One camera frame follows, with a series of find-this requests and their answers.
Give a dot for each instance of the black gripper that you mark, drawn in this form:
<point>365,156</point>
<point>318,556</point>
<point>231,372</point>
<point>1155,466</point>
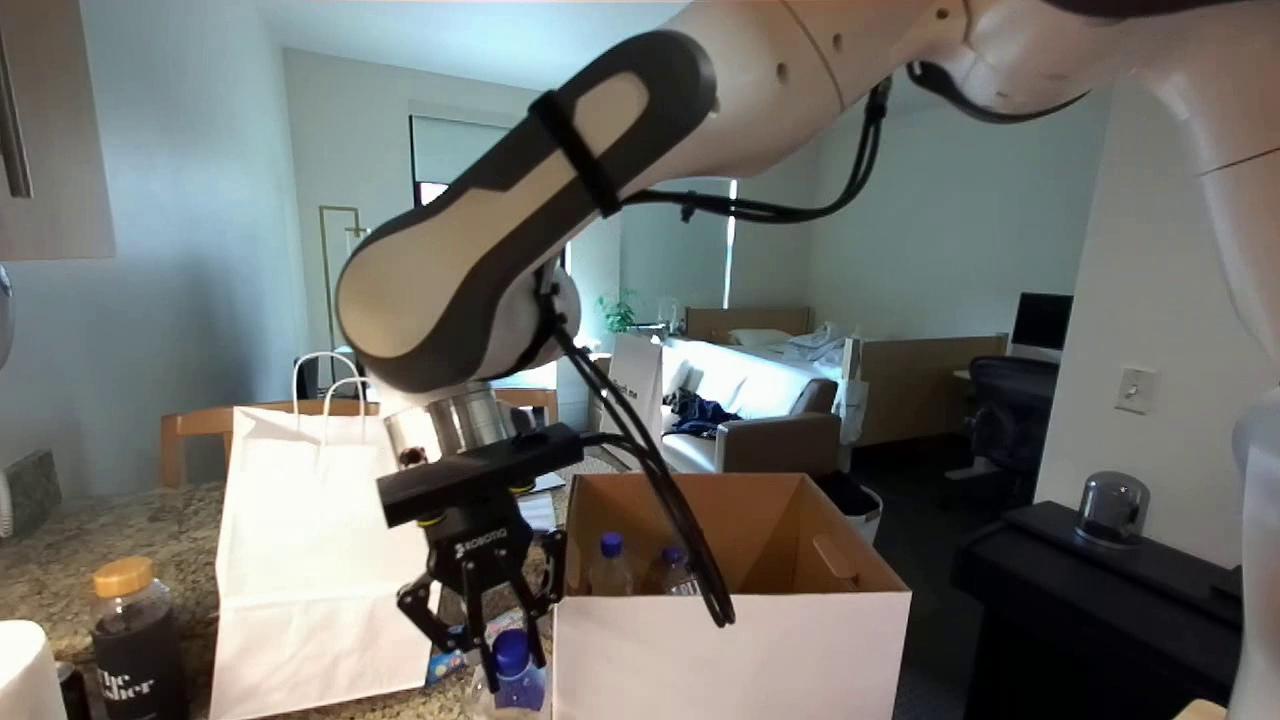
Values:
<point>483,545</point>

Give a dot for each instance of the clear bottle blue cap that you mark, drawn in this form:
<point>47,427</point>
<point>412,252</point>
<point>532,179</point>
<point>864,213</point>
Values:
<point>675,571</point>
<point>514,684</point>
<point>611,566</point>

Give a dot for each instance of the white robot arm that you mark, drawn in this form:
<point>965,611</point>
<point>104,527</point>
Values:
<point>800,80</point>

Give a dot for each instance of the cardboard box white outside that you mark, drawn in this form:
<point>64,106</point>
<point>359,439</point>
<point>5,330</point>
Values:
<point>747,661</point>

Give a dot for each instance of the blue white flat package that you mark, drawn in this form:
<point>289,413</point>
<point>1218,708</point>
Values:
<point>440,671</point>

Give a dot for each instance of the blue cloth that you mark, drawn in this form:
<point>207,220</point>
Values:
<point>703,416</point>

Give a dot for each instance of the green house plant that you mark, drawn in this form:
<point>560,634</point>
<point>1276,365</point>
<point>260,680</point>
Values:
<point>619,316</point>

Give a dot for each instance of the dark trash bin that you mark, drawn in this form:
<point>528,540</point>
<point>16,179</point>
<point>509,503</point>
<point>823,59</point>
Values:
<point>862,507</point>

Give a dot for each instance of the dark bottle tan cap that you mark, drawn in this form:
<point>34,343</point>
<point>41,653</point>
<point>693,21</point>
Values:
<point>133,661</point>

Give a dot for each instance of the black framed window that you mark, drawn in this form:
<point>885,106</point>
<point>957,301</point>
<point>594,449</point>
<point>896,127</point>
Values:
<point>429,192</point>

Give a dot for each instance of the tan wooden furniture panel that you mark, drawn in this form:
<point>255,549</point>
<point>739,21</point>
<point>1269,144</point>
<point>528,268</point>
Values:
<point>927,395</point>

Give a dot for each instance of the white roller blind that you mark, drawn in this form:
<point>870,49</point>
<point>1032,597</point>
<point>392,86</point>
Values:
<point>453,144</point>

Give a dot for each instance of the black office chair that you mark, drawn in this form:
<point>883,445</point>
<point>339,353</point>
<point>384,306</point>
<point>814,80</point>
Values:
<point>1015,400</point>

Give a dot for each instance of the black side table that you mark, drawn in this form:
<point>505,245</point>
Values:
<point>1095,627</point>

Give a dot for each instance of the desk computer monitor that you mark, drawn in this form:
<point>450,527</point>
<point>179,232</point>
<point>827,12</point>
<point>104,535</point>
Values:
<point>1043,323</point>

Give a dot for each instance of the grey glass tumbler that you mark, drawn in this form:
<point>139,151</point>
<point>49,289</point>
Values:
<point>1114,509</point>

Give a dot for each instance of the thin framed wall fixture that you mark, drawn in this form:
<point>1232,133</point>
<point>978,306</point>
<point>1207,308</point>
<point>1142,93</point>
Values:
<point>353,226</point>

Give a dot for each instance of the white wall switch plate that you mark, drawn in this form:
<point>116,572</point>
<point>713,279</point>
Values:
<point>1137,391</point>

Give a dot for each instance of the wooden wall cabinet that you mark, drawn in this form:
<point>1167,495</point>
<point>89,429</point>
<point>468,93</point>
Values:
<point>53,133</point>

